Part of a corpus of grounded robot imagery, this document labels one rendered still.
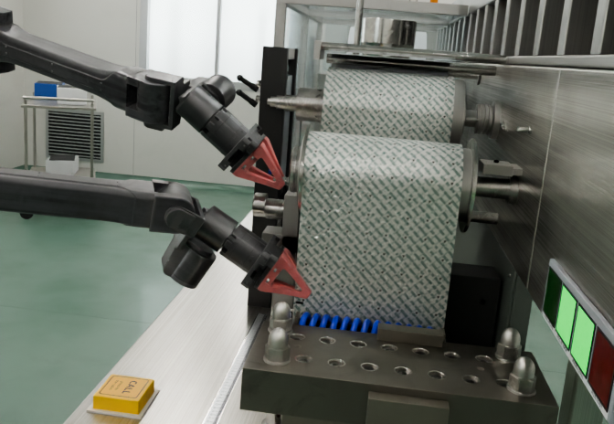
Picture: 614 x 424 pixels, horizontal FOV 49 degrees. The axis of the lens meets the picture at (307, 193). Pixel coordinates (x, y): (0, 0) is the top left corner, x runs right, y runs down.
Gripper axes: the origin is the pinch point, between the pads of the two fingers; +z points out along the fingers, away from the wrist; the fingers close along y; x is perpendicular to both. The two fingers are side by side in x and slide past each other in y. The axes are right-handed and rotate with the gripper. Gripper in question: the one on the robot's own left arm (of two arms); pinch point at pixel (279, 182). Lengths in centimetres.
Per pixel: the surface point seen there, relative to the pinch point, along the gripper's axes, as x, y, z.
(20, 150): -347, -530, -159
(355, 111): 13.5, -18.8, 2.9
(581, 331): 24, 42, 27
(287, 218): -3.9, -0.4, 5.2
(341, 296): -4.1, 8.1, 18.5
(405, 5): 31, -100, 1
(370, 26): 22, -70, -4
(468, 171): 22.8, 4.3, 18.4
